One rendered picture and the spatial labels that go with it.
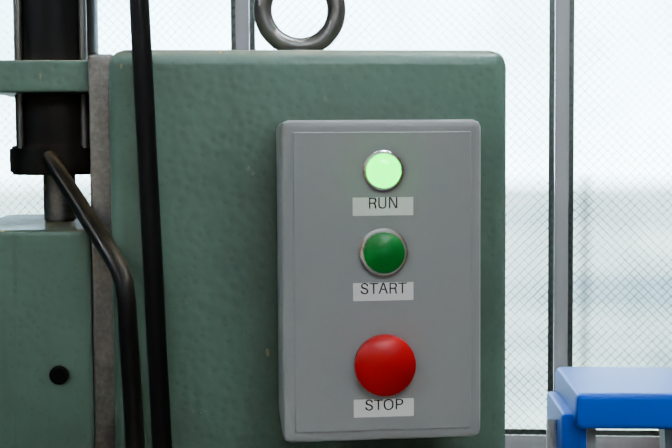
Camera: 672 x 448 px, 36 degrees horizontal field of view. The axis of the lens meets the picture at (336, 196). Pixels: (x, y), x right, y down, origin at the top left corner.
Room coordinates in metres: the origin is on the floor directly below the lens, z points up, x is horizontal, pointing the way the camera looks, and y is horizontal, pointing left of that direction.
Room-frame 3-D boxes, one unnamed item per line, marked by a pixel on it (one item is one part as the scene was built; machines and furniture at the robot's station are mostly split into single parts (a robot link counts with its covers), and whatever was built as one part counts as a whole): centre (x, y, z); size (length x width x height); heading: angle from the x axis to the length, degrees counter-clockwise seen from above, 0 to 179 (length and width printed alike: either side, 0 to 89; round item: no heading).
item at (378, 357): (0.49, -0.02, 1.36); 0.03 x 0.01 x 0.03; 95
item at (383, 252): (0.50, -0.02, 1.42); 0.02 x 0.01 x 0.02; 95
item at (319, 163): (0.53, -0.02, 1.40); 0.10 x 0.06 x 0.16; 95
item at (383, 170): (0.50, -0.02, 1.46); 0.02 x 0.01 x 0.02; 95
